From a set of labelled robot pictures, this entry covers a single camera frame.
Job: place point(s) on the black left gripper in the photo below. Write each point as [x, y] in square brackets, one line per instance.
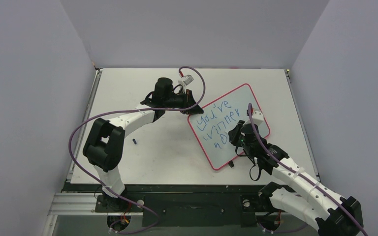
[188, 99]

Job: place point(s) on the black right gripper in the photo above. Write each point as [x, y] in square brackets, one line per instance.
[236, 135]

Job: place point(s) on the pink framed whiteboard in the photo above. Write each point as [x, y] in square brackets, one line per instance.
[220, 116]

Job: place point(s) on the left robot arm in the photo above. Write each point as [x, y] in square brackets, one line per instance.
[105, 142]

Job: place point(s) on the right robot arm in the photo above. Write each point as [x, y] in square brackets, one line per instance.
[328, 212]

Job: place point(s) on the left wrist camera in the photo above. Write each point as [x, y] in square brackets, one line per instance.
[185, 81]

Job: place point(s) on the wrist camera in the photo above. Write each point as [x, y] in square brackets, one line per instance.
[185, 81]
[256, 117]

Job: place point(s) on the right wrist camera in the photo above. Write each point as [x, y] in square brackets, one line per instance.
[256, 117]

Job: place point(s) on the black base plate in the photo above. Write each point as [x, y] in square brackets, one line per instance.
[184, 205]

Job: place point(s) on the aluminium frame rail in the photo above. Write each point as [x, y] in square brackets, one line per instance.
[76, 204]

